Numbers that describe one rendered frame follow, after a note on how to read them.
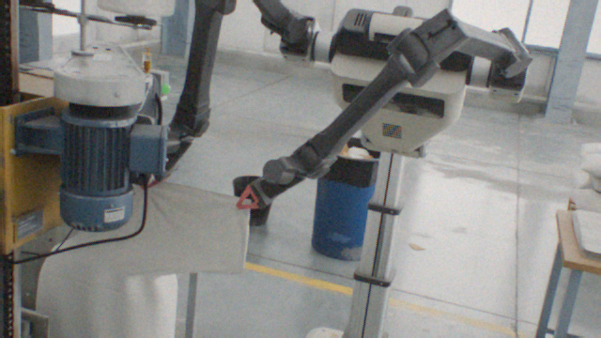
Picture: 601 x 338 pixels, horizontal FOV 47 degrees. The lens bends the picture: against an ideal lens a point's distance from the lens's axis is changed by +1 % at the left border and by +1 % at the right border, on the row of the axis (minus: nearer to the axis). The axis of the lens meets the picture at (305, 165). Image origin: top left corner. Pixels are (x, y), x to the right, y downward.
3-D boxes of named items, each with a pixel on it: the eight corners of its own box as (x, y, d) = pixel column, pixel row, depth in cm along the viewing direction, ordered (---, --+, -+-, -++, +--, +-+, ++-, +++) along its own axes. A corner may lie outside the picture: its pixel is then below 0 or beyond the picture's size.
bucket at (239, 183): (280, 217, 457) (284, 180, 449) (264, 232, 429) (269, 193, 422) (238, 207, 464) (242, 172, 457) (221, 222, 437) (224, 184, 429)
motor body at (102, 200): (145, 218, 154) (150, 112, 147) (107, 242, 140) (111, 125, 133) (86, 205, 158) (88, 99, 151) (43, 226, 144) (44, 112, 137)
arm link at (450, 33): (466, 35, 133) (439, -4, 136) (415, 79, 140) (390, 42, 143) (537, 59, 169) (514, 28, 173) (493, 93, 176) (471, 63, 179)
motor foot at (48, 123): (88, 152, 148) (89, 113, 145) (53, 165, 137) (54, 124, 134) (52, 144, 150) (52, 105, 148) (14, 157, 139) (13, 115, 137)
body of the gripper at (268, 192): (247, 186, 167) (270, 172, 164) (262, 176, 176) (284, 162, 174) (261, 208, 167) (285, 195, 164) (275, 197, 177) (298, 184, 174)
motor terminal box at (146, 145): (167, 172, 153) (170, 123, 150) (164, 188, 144) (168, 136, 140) (129, 170, 152) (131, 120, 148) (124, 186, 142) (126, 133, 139)
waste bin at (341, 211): (388, 240, 439) (404, 145, 420) (372, 272, 392) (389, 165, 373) (316, 224, 451) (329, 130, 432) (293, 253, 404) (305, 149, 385)
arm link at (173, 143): (212, 120, 173) (188, 102, 176) (186, 121, 163) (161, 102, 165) (192, 160, 177) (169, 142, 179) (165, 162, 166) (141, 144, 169)
